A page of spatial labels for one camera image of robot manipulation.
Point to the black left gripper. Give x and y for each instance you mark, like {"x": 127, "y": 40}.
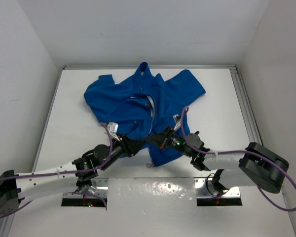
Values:
{"x": 130, "y": 146}

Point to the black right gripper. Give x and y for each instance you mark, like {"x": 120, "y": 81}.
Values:
{"x": 163, "y": 139}

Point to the blue zip-up jacket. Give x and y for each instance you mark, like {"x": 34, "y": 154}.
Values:
{"x": 143, "y": 104}

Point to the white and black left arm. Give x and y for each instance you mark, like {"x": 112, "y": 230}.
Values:
{"x": 18, "y": 190}

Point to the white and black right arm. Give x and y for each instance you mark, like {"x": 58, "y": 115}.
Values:
{"x": 256, "y": 166}

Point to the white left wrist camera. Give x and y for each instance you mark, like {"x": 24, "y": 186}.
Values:
{"x": 112, "y": 128}

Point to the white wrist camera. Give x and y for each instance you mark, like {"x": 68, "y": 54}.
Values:
{"x": 112, "y": 128}
{"x": 178, "y": 122}

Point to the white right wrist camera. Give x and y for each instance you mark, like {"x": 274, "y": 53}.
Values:
{"x": 178, "y": 122}

